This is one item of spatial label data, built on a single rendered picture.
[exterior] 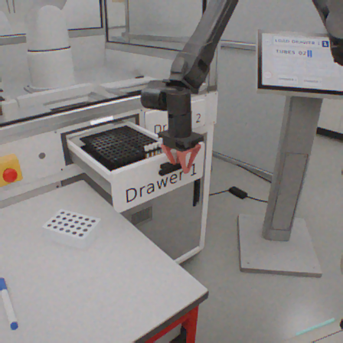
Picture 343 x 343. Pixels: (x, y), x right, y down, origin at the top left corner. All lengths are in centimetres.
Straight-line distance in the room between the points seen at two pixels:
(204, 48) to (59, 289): 61
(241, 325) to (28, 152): 117
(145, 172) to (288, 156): 103
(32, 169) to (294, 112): 118
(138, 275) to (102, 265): 9
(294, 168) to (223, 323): 85
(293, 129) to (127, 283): 118
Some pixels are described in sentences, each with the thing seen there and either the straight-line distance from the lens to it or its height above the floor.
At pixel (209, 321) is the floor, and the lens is 155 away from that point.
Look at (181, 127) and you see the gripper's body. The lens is 72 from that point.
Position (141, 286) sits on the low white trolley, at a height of 76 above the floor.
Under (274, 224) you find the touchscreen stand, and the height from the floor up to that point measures 16.
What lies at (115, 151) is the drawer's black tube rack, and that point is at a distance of 89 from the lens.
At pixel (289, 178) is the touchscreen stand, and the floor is 47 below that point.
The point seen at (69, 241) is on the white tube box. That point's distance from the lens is 77.
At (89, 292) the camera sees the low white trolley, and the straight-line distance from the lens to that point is 67.
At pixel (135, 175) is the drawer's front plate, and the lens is 74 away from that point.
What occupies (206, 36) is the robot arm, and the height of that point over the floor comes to 121.
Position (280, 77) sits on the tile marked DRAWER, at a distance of 144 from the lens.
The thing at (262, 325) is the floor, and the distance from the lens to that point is 158.
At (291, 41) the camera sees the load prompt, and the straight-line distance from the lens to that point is 155.
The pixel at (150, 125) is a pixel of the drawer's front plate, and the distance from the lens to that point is 112.
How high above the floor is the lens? 127
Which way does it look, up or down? 29 degrees down
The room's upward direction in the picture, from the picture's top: straight up
